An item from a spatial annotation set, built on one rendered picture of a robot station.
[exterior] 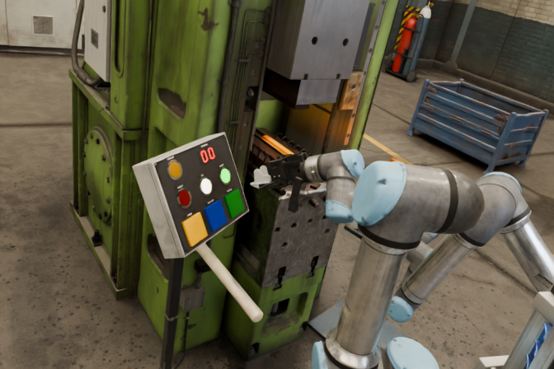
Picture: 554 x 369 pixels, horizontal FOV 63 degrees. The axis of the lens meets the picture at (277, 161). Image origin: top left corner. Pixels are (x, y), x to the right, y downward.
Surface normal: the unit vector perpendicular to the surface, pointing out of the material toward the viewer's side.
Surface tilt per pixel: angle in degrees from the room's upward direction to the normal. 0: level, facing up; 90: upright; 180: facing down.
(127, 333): 0
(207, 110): 90
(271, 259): 90
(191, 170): 60
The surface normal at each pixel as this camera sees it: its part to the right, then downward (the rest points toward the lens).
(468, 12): -0.86, 0.06
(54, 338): 0.18, -0.89
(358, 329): -0.31, 0.30
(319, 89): 0.58, 0.43
